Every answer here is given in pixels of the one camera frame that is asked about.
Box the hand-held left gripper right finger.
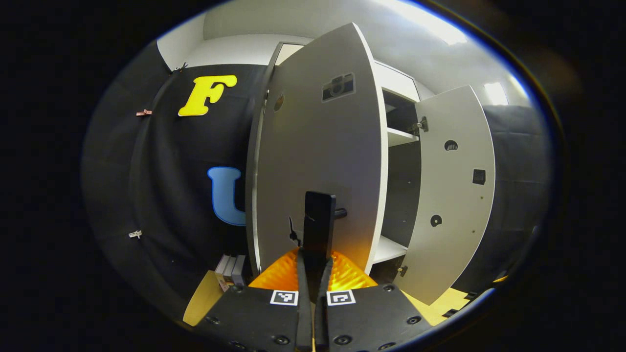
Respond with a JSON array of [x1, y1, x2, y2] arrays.
[[315, 252, 433, 352]]

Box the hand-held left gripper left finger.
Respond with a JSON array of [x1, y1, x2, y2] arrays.
[[196, 247, 313, 352]]

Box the black door handle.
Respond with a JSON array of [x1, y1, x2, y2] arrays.
[[303, 191, 348, 260]]

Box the beige double-door shoe cabinet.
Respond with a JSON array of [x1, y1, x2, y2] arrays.
[[246, 22, 496, 306]]

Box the cabinet door with headphones sticker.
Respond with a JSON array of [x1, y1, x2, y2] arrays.
[[394, 86, 496, 306]]

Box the cabinet door with camera sticker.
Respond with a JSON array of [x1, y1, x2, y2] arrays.
[[246, 22, 389, 277]]

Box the white cabinet shelf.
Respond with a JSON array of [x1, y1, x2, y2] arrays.
[[372, 236, 409, 264], [388, 128, 420, 147]]

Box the beige cabinet flap panel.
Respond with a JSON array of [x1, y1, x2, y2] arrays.
[[374, 61, 421, 103]]

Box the dark grey book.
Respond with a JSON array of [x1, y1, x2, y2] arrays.
[[232, 254, 246, 286]]

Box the white book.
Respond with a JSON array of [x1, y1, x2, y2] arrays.
[[215, 255, 229, 292]]

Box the black backdrop cloth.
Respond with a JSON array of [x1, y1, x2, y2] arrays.
[[81, 42, 553, 318]]

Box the small ceiling light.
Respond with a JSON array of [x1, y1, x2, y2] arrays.
[[484, 82, 509, 106]]

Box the long ceiling light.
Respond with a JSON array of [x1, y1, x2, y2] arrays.
[[381, 0, 468, 45]]

